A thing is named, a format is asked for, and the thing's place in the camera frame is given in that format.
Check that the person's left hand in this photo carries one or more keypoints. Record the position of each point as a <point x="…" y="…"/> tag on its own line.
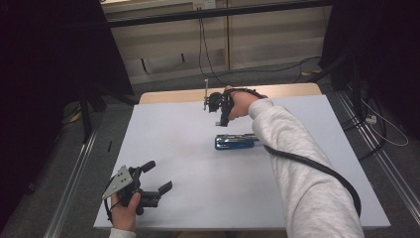
<point x="125" y="214"/>

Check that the black curtain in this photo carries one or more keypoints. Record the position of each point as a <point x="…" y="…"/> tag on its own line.
<point x="49" y="66"/>
<point x="379" y="49"/>

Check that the black stand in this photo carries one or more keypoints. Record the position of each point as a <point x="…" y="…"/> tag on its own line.
<point x="355" y="82"/>
<point x="87" y="112"/>

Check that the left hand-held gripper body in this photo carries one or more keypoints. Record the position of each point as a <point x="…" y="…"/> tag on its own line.
<point x="123" y="181"/>

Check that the black horizontal bar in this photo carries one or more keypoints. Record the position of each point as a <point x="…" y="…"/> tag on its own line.
<point x="211" y="13"/>

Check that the small black floor object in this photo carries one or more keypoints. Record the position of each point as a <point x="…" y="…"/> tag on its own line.
<point x="109" y="146"/>

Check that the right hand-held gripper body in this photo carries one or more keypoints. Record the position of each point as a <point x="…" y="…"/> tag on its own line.
<point x="216" y="100"/>

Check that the blue case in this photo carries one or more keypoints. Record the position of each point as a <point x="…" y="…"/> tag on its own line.
<point x="235" y="142"/>

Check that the wall outlet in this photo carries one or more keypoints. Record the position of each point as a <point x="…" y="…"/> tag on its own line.
<point x="204" y="4"/>

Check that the metal floor rail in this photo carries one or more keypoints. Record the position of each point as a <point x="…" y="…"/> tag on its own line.
<point x="71" y="185"/>
<point x="383" y="158"/>

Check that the person's right hand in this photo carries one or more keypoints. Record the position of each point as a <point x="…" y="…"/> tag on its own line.
<point x="243" y="103"/>

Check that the white power plug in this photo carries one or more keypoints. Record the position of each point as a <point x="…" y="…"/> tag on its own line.
<point x="371" y="119"/>

